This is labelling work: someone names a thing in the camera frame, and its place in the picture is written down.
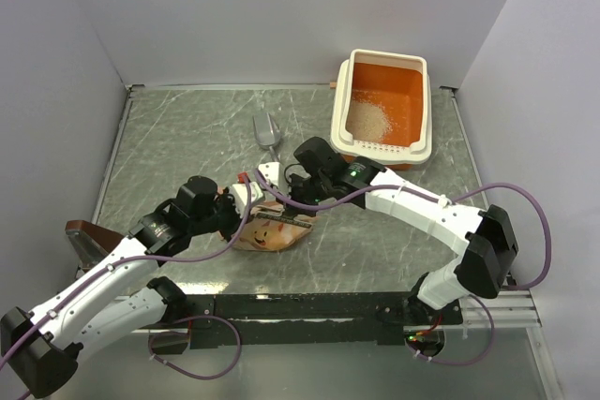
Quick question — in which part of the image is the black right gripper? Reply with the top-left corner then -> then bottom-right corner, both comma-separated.
275,174 -> 330,219

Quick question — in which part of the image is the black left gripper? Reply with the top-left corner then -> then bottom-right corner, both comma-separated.
189,185 -> 254,242

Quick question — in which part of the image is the pink cat litter bag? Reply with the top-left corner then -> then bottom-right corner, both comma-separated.
233,201 -> 317,252

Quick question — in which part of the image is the grey metal litter scoop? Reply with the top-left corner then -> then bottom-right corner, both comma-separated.
253,111 -> 281,162

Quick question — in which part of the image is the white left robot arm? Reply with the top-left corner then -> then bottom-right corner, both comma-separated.
1,173 -> 263,399

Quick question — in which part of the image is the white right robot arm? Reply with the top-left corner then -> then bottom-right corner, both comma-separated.
290,137 -> 518,324

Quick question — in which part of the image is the clean litter pile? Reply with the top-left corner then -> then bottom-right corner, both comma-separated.
345,88 -> 413,141

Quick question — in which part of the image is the orange and white litter box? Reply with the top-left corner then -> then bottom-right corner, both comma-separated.
330,49 -> 432,170

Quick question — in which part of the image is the brown dustpan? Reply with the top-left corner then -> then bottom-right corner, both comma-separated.
65,220 -> 124,272

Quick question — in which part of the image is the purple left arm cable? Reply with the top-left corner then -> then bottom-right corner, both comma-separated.
0,179 -> 254,400

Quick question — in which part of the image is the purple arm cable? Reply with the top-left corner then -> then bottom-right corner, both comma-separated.
0,179 -> 254,400
255,170 -> 553,291

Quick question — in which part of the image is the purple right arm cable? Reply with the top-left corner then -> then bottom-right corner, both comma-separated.
255,170 -> 553,291

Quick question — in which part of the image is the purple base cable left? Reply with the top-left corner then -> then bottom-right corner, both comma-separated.
147,316 -> 243,380

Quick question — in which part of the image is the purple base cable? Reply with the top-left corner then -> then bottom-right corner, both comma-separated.
147,316 -> 243,380
406,294 -> 496,368

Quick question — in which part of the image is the black mounting base rail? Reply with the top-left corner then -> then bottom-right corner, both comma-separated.
155,292 -> 463,349

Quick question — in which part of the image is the aluminium frame rail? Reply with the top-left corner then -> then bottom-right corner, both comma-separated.
459,290 -> 541,329

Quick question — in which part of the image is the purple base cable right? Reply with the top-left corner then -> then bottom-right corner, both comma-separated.
406,294 -> 496,368

